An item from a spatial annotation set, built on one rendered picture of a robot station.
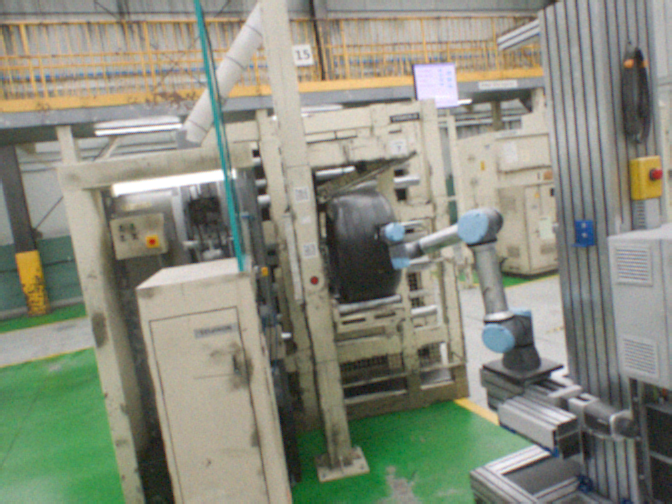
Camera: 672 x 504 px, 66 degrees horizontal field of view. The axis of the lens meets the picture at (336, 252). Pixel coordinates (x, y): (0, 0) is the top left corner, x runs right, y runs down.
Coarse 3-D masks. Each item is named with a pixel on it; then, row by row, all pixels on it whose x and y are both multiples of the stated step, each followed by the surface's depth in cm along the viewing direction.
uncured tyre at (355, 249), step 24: (360, 192) 270; (336, 216) 258; (360, 216) 255; (384, 216) 256; (336, 240) 259; (360, 240) 251; (336, 264) 304; (360, 264) 252; (384, 264) 254; (360, 288) 259; (384, 288) 263
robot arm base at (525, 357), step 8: (528, 344) 201; (512, 352) 203; (520, 352) 201; (528, 352) 201; (536, 352) 203; (504, 360) 206; (512, 360) 202; (520, 360) 202; (528, 360) 200; (536, 360) 201; (512, 368) 202; (520, 368) 200; (528, 368) 200
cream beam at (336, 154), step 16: (320, 144) 290; (336, 144) 292; (352, 144) 293; (368, 144) 294; (384, 144) 296; (320, 160) 291; (336, 160) 292; (352, 160) 293; (368, 160) 296; (384, 160) 303
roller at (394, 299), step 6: (366, 300) 270; (372, 300) 269; (378, 300) 269; (384, 300) 269; (390, 300) 270; (396, 300) 270; (402, 300) 271; (342, 306) 267; (348, 306) 267; (354, 306) 267; (360, 306) 268; (366, 306) 268; (372, 306) 269; (378, 306) 270; (342, 312) 267
